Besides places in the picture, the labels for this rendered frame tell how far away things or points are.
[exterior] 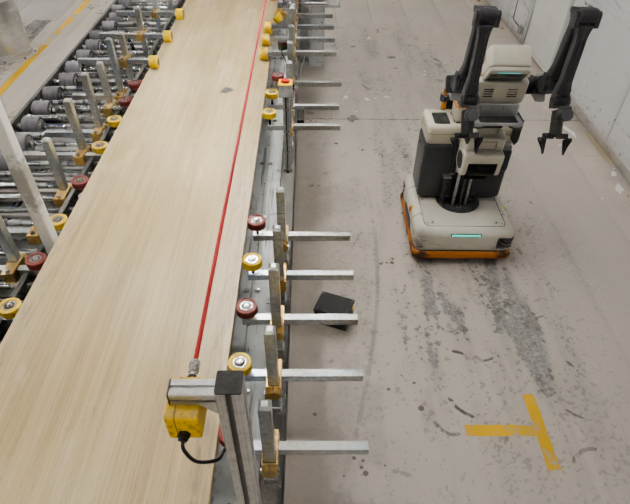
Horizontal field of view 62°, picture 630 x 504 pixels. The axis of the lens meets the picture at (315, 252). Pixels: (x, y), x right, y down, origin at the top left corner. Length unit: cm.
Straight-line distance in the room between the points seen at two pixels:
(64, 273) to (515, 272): 262
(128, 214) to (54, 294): 51
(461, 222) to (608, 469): 154
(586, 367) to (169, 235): 228
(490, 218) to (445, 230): 32
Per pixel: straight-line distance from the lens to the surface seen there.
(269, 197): 293
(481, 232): 341
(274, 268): 174
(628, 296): 377
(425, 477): 264
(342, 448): 173
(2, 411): 194
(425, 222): 337
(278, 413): 193
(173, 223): 237
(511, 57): 287
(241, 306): 196
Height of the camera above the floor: 236
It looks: 42 degrees down
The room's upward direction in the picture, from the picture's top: 1 degrees clockwise
